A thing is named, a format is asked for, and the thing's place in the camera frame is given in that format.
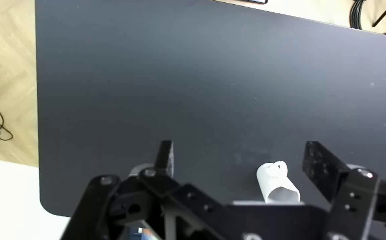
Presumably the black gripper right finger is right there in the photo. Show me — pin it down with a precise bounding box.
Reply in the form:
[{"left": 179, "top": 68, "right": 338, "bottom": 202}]
[{"left": 302, "top": 140, "right": 386, "bottom": 240}]

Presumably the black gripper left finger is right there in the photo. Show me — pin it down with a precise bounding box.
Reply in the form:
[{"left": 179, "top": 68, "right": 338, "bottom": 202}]
[{"left": 61, "top": 140, "right": 225, "bottom": 240}]

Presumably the white ceramic mug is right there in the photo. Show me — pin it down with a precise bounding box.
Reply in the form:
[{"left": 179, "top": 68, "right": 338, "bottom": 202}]
[{"left": 256, "top": 160, "right": 302, "bottom": 206}]

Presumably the thick black cable loop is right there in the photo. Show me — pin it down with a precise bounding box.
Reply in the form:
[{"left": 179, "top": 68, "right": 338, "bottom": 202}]
[{"left": 349, "top": 0, "right": 386, "bottom": 38}]

